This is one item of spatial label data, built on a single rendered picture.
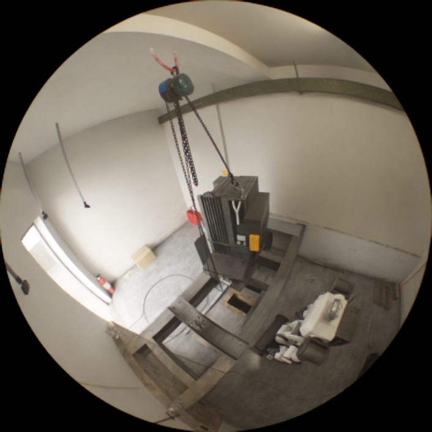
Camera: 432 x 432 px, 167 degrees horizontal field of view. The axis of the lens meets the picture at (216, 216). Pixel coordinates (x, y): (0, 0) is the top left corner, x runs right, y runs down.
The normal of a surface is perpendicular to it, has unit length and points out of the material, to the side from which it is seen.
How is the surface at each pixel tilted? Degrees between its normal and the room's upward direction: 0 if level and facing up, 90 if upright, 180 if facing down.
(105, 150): 90
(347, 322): 0
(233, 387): 0
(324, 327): 0
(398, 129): 90
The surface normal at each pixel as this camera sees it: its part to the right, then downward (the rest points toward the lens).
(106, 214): 0.77, 0.23
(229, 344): -0.18, -0.81
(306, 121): -0.61, 0.53
